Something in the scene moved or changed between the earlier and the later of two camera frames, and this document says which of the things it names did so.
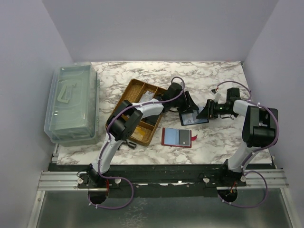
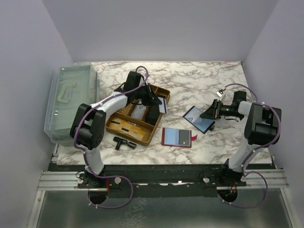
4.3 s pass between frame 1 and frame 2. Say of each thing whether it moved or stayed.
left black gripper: moved
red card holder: stayed
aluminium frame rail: stayed
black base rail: stayed
